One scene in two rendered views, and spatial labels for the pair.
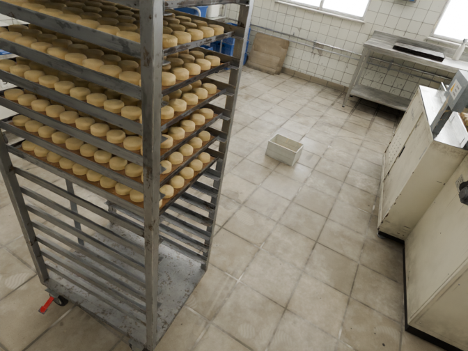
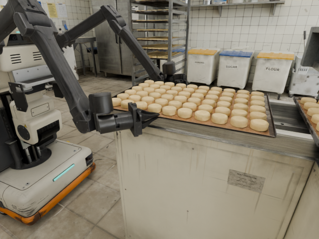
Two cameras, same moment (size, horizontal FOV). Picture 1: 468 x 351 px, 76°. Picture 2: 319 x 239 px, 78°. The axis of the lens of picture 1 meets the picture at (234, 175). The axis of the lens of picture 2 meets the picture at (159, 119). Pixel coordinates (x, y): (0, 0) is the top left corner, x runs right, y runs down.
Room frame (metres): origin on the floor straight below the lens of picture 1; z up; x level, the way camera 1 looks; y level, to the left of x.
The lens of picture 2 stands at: (1.11, -2.09, 1.18)
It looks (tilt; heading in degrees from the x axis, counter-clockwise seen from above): 25 degrees down; 95
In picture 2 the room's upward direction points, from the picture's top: straight up
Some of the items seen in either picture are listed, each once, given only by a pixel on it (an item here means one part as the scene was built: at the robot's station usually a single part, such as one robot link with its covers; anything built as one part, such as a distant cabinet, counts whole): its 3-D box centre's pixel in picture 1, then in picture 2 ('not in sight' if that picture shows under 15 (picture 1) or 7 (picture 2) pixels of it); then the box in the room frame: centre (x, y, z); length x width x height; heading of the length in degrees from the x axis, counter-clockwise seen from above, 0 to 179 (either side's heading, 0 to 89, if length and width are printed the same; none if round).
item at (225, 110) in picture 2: not in sight; (222, 111); (1.27, -1.44, 0.91); 0.05 x 0.05 x 0.02
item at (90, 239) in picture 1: (87, 236); (147, 75); (0.71, 0.48, 0.60); 0.64 x 0.03 x 0.03; 72
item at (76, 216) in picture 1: (84, 218); (147, 68); (0.71, 0.48, 0.69); 0.64 x 0.03 x 0.03; 72
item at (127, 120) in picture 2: not in sight; (125, 120); (0.95, -1.52, 0.90); 0.07 x 0.07 x 0.10; 28
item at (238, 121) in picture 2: not in sight; (239, 121); (1.31, -1.51, 0.91); 0.05 x 0.05 x 0.02
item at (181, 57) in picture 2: not in sight; (174, 65); (1.03, 2.52, 0.38); 0.64 x 0.54 x 0.77; 69
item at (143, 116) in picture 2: not in sight; (146, 119); (1.01, -1.48, 0.89); 0.09 x 0.07 x 0.07; 28
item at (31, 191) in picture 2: not in sight; (35, 170); (0.03, -0.95, 0.16); 0.67 x 0.64 x 0.25; 163
